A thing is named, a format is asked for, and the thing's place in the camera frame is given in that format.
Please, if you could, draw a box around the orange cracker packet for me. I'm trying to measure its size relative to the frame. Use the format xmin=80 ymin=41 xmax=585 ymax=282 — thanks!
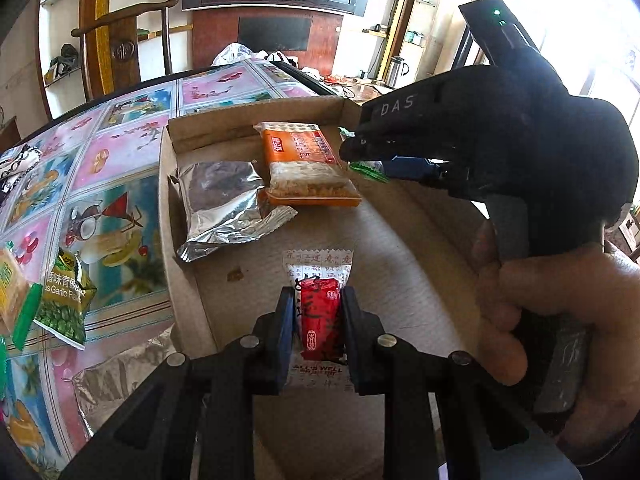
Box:
xmin=253 ymin=121 xmax=363 ymax=208

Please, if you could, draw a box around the wooden low table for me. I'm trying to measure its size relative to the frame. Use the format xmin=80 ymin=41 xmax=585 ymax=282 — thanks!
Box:
xmin=322 ymin=74 xmax=396 ymax=106

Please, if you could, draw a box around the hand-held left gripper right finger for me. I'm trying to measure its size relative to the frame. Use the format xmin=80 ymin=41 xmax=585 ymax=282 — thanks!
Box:
xmin=340 ymin=285 xmax=582 ymax=480

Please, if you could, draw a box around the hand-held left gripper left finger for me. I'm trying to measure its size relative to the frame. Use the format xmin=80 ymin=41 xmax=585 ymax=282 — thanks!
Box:
xmin=59 ymin=286 xmax=301 ymax=480

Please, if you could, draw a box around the white plastic bag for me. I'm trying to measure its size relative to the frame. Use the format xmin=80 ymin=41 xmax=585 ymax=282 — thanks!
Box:
xmin=212 ymin=44 xmax=257 ymax=67

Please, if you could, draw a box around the cardboard box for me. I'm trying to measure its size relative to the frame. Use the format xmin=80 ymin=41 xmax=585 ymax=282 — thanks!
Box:
xmin=159 ymin=95 xmax=501 ymax=480

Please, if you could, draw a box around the green pea snack packet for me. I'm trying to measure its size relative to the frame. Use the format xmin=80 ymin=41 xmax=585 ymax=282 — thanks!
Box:
xmin=349 ymin=160 xmax=392 ymax=184
xmin=35 ymin=249 xmax=98 ymax=351

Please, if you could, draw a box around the yellow green cracker packet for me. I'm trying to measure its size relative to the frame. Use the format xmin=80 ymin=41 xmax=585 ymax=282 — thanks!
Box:
xmin=0 ymin=245 xmax=43 ymax=351

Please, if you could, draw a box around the silver foil snack packet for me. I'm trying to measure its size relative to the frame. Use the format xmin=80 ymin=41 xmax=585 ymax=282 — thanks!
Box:
xmin=72 ymin=327 xmax=176 ymax=436
xmin=170 ymin=160 xmax=298 ymax=263

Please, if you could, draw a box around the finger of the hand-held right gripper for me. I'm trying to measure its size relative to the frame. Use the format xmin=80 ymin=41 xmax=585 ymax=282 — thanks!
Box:
xmin=382 ymin=158 xmax=451 ymax=196
xmin=339 ymin=76 xmax=451 ymax=163

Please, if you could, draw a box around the wooden chair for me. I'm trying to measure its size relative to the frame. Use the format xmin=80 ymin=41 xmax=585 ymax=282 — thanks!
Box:
xmin=71 ymin=0 xmax=181 ymax=101

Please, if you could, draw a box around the red white candy packet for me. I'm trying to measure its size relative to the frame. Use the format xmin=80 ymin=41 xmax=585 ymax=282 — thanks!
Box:
xmin=282 ymin=249 xmax=355 ymax=393

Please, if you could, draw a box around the black bag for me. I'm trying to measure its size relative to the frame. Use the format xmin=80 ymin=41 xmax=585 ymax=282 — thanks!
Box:
xmin=50 ymin=42 xmax=81 ymax=78

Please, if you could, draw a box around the person's right hand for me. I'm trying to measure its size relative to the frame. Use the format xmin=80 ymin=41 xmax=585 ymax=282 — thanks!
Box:
xmin=470 ymin=221 xmax=640 ymax=467

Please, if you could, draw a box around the patterned scarf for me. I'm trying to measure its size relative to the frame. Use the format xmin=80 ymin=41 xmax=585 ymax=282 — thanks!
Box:
xmin=0 ymin=144 xmax=41 ymax=193

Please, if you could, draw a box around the steel kettle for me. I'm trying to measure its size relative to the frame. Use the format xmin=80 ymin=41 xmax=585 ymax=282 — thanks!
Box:
xmin=385 ymin=56 xmax=411 ymax=88

